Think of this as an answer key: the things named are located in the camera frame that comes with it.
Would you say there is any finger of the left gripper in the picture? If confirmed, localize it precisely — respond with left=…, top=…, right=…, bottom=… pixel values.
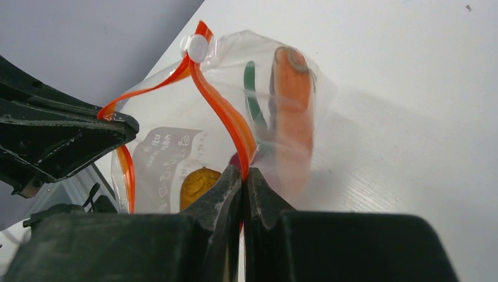
left=1, top=59, right=139, bottom=198

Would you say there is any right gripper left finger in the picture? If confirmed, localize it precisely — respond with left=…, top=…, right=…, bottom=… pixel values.
left=4, top=165, right=241, bottom=281

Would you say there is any toy hot dog bun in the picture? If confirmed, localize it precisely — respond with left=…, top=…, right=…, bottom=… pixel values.
left=272, top=46, right=315, bottom=201

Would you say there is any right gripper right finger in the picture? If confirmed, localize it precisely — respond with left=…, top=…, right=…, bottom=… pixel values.
left=244, top=168, right=458, bottom=281

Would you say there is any orange toy pumpkin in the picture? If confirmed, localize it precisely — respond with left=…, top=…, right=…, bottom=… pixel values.
left=180, top=167, right=221, bottom=211

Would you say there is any clear zip top bag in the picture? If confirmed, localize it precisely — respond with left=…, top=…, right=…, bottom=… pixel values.
left=97, top=22, right=337, bottom=214

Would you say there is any green toy bean pod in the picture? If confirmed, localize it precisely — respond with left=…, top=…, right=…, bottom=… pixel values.
left=243, top=61, right=268, bottom=132

